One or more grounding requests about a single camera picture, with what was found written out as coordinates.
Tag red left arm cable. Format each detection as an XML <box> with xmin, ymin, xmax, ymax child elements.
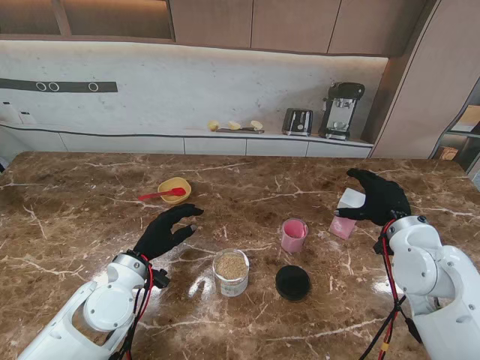
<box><xmin>112</xmin><ymin>256</ymin><xmax>155</xmax><ymax>360</ymax></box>

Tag yellow plastic bowl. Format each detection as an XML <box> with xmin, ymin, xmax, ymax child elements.
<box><xmin>157</xmin><ymin>177</ymin><xmax>192</xmax><ymax>205</ymax></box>

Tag tall wooden side panel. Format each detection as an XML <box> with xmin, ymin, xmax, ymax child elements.
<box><xmin>369</xmin><ymin>0</ymin><xmax>480</xmax><ymax>161</ymax></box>

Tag red plastic scoop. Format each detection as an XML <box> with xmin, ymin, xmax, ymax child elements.
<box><xmin>137</xmin><ymin>187</ymin><xmax>188</xmax><ymax>202</ymax></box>

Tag pink container with white lid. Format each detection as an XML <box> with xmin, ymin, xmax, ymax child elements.
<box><xmin>328</xmin><ymin>187</ymin><xmax>367</xmax><ymax>240</ymax></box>

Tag dark wooden cutting board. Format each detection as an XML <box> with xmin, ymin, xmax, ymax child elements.
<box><xmin>215</xmin><ymin>127</ymin><xmax>266</xmax><ymax>135</ymax></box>

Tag black round jar lid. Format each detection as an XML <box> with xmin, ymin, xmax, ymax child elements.
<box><xmin>275</xmin><ymin>264</ymin><xmax>312</xmax><ymax>302</ymax></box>

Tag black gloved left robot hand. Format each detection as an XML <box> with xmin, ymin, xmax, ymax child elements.
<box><xmin>133</xmin><ymin>203</ymin><xmax>205</xmax><ymax>261</ymax></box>

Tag black and steel toaster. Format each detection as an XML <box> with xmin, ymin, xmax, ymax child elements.
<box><xmin>281</xmin><ymin>107</ymin><xmax>314</xmax><ymax>137</ymax></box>

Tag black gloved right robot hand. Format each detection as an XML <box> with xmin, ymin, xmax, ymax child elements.
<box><xmin>333</xmin><ymin>167</ymin><xmax>413</xmax><ymax>227</ymax></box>

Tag wooden wall cabinet doors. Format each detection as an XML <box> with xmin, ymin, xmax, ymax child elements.
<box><xmin>168</xmin><ymin>0</ymin><xmax>431</xmax><ymax>58</ymax></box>

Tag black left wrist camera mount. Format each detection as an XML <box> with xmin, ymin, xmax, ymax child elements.
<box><xmin>151</xmin><ymin>268</ymin><xmax>170</xmax><ymax>290</ymax></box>

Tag black wall socket strip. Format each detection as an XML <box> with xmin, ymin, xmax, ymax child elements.
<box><xmin>0</xmin><ymin>78</ymin><xmax>119</xmax><ymax>94</ymax></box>

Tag open lit wall cabinet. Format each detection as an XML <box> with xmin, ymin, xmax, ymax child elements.
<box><xmin>0</xmin><ymin>0</ymin><xmax>176</xmax><ymax>43</ymax></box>

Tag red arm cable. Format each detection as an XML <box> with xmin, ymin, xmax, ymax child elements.
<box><xmin>112</xmin><ymin>256</ymin><xmax>155</xmax><ymax>360</ymax></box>
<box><xmin>359</xmin><ymin>220</ymin><xmax>410</xmax><ymax>360</ymax></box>

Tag pink measuring cup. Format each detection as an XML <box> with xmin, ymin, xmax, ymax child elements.
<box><xmin>280</xmin><ymin>218</ymin><xmax>309</xmax><ymax>254</ymax></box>

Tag open shelf unit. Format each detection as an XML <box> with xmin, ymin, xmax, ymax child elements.
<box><xmin>429</xmin><ymin>76</ymin><xmax>480</xmax><ymax>177</ymax></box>

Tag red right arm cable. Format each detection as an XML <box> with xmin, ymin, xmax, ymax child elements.
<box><xmin>359</xmin><ymin>220</ymin><xmax>410</xmax><ymax>360</ymax></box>

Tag small wooden box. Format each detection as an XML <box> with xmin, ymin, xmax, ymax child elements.
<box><xmin>436</xmin><ymin>145</ymin><xmax>459</xmax><ymax>161</ymax></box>

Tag clear labelled grain jar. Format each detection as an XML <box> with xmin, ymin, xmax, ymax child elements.
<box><xmin>212</xmin><ymin>248</ymin><xmax>251</xmax><ymax>298</ymax></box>

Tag white counter with drawers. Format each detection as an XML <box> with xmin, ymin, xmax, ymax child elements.
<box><xmin>0</xmin><ymin>121</ymin><xmax>376</xmax><ymax>158</ymax></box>

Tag black espresso machine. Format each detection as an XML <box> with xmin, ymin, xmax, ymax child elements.
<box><xmin>317</xmin><ymin>81</ymin><xmax>366</xmax><ymax>142</ymax></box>

